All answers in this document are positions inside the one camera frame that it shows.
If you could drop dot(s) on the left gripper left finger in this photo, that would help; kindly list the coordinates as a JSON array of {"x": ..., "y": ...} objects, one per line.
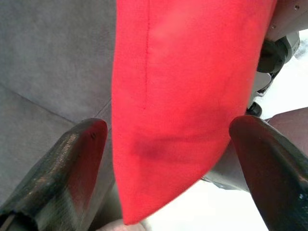
[{"x": 55, "y": 183}]

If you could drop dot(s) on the red pillow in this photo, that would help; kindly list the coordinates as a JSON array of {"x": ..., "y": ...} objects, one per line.
[{"x": 183, "y": 84}]

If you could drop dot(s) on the brown fabric two-seat sofa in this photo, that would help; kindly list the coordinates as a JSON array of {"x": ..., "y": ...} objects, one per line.
[{"x": 53, "y": 60}]

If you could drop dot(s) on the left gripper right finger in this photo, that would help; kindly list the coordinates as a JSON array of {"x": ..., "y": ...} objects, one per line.
[{"x": 276, "y": 173}]

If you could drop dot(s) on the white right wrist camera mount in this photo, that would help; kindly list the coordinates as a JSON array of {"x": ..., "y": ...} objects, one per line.
[{"x": 262, "y": 83}]

